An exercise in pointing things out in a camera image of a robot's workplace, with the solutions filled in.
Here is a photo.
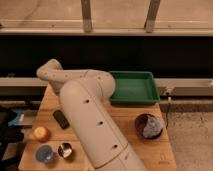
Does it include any small metal cup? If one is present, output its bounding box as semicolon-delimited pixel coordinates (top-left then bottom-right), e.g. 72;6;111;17
58;143;73;159

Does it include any red yellow apple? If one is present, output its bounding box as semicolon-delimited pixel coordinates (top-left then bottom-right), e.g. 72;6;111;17
33;126;50;142

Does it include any blue plastic cup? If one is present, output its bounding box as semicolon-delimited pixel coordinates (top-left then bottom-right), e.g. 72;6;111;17
35;144;54;164

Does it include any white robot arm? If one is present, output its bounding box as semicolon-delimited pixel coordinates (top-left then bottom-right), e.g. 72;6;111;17
36;59;147;171

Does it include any black remote control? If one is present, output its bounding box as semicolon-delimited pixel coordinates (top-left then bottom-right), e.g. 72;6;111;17
53;110;70;129

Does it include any crumpled grey cloth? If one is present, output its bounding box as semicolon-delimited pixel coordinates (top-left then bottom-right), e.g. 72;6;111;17
142;116;163;139

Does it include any green plastic tray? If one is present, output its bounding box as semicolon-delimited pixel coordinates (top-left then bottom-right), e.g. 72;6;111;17
110;71;160;105

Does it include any black bag with blue item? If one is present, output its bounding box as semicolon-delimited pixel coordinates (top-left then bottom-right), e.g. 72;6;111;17
0;106;30;171

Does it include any purple bowl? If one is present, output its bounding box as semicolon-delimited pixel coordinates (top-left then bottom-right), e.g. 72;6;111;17
135;113;156;139

